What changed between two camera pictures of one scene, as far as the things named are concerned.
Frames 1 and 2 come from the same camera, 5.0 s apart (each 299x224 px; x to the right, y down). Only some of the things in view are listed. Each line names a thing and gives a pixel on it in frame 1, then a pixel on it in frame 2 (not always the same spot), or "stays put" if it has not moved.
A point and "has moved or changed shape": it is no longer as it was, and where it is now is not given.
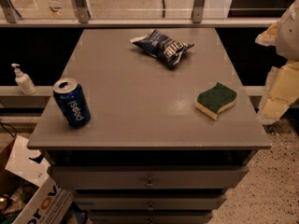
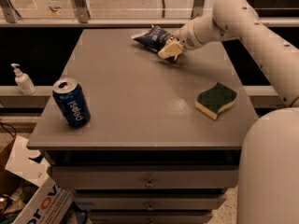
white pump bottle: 23,81 stays put
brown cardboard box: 9,183 stays put
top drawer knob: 149,184 stays put
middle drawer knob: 150,207 stays put
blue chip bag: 162,47 has moved or changed shape
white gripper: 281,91 → 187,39
